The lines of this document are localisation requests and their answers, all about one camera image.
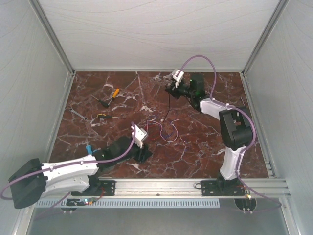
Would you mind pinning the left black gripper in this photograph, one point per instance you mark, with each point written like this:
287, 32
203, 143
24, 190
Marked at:
144, 153

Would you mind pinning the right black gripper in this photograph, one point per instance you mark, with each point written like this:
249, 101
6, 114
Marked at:
173, 91

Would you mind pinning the black zip tie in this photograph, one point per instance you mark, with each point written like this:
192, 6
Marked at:
168, 110

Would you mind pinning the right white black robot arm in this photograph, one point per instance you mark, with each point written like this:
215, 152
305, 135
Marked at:
237, 129

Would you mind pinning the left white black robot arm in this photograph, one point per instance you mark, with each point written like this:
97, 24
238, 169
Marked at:
36, 180

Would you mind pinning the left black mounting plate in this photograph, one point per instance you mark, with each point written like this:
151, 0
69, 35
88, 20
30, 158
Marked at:
102, 187

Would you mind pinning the black mounting plate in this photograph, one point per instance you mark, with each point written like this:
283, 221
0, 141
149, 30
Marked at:
210, 188
102, 187

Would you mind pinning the blue plastic clamp tool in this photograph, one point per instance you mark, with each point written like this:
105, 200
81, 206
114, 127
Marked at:
89, 149

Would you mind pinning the black yellow phillips screwdriver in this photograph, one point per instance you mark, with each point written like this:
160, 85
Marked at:
104, 116

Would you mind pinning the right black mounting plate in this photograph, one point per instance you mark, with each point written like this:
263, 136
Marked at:
210, 188

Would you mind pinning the silver ratchet wrench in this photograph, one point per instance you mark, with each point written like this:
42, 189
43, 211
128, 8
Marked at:
78, 114

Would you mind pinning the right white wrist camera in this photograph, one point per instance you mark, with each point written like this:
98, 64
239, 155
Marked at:
177, 76

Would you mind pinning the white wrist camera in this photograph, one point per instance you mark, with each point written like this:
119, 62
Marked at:
177, 76
140, 135

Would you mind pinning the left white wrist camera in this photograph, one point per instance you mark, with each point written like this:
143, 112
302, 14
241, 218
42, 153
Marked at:
140, 135

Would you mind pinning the grey slotted cable duct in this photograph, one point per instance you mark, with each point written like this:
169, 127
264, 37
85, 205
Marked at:
159, 203

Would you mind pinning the yellow handle flat screwdriver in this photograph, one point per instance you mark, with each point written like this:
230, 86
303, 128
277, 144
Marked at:
117, 91

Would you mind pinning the black handle screwdriver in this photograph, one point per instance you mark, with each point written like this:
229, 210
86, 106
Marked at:
104, 104

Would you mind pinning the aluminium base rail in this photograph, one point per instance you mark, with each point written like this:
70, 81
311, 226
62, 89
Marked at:
188, 188

